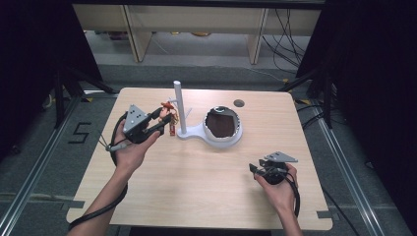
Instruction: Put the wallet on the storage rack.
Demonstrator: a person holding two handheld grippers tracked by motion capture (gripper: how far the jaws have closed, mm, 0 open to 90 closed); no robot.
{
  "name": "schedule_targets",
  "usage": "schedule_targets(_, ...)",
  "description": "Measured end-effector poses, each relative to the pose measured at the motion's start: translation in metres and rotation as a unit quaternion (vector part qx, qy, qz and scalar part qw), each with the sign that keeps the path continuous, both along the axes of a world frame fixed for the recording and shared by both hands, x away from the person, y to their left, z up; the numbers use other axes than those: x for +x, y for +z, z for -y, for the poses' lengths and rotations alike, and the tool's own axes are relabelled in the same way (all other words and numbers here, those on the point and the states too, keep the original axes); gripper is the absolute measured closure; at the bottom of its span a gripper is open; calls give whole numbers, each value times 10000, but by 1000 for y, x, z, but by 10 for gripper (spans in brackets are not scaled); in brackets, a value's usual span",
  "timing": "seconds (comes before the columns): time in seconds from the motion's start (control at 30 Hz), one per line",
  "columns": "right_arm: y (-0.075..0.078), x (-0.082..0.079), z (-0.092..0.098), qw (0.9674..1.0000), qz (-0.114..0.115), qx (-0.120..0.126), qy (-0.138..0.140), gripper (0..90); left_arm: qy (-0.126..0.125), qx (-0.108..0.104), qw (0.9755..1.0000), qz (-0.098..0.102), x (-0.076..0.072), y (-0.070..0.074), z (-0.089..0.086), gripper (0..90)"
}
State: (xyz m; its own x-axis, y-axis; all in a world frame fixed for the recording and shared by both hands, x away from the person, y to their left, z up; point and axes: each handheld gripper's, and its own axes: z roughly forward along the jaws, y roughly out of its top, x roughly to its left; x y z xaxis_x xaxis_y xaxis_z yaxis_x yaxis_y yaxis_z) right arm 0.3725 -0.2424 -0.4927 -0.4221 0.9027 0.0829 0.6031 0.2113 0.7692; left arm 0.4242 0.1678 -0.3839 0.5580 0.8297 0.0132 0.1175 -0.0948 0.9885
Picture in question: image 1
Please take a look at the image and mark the grey tape strip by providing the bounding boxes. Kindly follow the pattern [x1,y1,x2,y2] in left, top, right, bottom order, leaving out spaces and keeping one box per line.
[60,200,86,211]

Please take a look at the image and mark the aluminium floor rail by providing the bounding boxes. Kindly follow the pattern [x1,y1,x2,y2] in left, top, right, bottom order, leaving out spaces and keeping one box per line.
[311,104,387,236]
[0,96,84,236]

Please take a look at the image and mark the white floor cable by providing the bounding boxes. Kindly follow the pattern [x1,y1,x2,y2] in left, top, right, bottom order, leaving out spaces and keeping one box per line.
[245,66,287,83]

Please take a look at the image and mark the person's right hand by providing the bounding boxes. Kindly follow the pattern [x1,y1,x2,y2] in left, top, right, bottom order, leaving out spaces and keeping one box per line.
[254,162,299,214]

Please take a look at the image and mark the light wooden desk frame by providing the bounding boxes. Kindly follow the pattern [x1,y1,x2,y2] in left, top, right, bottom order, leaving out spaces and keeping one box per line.
[72,3,321,65]

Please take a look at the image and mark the white bowl with patterned rim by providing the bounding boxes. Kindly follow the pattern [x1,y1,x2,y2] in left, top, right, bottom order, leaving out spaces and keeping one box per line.
[202,105,243,143]

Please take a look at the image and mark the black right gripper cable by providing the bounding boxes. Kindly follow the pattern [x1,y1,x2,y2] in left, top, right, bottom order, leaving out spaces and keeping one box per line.
[283,168,302,218]

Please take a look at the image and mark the cowboy doll keychain red strap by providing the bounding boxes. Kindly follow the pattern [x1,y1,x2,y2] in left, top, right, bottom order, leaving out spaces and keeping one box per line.
[157,100,180,137]

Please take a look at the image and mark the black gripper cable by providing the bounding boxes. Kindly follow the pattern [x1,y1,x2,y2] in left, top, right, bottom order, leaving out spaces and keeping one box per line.
[68,111,130,231]
[283,168,302,218]

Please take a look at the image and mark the white hook stand with pole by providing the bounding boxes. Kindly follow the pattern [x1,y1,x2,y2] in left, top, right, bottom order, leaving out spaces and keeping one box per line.
[166,80,244,149]

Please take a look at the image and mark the grey cord loop with plug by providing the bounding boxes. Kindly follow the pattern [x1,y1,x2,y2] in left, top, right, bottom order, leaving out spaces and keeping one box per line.
[97,130,128,152]

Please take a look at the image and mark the looped black floor cables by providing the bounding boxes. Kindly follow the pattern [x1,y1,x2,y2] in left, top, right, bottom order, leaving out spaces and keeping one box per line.
[296,102,329,131]

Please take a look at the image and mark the thin black floor cable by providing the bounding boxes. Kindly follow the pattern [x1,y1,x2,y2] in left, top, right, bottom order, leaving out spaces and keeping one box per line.
[322,187,358,236]

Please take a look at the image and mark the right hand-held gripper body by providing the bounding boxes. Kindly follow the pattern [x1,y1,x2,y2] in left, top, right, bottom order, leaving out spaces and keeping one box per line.
[258,150,299,186]

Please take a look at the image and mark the person's left hand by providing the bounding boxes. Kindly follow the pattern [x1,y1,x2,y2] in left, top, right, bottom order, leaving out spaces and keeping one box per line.
[112,119,161,175]

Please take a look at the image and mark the black metal tripod stand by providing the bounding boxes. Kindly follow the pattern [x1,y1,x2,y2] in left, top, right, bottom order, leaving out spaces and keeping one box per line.
[53,67,120,130]
[278,63,337,130]

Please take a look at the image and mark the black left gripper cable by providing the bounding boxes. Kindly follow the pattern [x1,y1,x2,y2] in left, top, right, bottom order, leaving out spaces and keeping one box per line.
[68,111,130,231]

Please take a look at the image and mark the hanging black cables bundle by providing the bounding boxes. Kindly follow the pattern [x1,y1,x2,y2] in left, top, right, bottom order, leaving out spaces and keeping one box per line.
[262,9,311,75]

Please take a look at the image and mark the dark curtain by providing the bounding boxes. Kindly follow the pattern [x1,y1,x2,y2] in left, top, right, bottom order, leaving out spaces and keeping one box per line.
[0,0,103,162]
[296,0,417,228]

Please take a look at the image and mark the brown zipper coin pouch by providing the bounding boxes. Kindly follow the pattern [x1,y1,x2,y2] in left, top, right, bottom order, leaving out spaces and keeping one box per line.
[206,110,237,139]

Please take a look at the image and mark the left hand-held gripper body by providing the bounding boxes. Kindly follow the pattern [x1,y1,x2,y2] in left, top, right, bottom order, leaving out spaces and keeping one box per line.
[122,104,162,145]

